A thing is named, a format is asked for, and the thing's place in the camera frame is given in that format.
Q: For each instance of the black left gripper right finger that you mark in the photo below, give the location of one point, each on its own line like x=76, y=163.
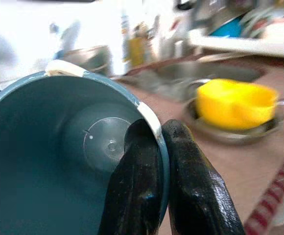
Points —
x=196, y=195

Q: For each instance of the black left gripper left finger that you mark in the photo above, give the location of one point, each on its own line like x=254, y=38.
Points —
x=134, y=183

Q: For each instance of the shallow stainless steel bowl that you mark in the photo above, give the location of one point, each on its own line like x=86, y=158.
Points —
x=230, y=137

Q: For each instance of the teal plastic cup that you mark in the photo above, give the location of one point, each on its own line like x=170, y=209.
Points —
x=46, y=147

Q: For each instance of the yellow flower-shaped plastic bowl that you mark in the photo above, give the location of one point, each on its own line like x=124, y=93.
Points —
x=235, y=105

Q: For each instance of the stainless steel sink basin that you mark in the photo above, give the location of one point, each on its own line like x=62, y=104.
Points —
x=218, y=71

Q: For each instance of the mustard yellow sponge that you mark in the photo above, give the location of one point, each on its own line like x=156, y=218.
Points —
x=135, y=51

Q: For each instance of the white dish rack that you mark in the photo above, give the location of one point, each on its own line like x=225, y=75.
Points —
x=230, y=41

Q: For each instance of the blue bowl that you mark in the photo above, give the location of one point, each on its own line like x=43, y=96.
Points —
x=227, y=28

